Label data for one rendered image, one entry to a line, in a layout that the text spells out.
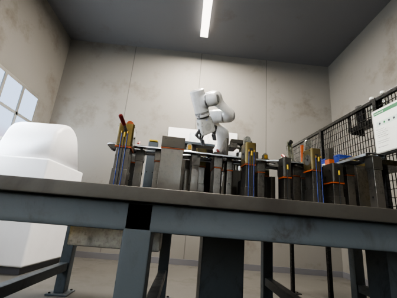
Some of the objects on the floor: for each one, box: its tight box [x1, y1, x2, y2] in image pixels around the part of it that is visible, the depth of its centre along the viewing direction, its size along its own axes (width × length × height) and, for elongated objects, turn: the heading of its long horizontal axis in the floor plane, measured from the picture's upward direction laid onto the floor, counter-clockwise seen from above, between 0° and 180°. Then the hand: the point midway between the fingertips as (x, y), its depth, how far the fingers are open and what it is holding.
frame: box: [0, 190, 397, 298], centre depth 138 cm, size 256×161×66 cm, turn 109°
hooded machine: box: [0, 122, 83, 275], centre depth 294 cm, size 86×74×163 cm
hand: (208, 141), depth 152 cm, fingers open, 8 cm apart
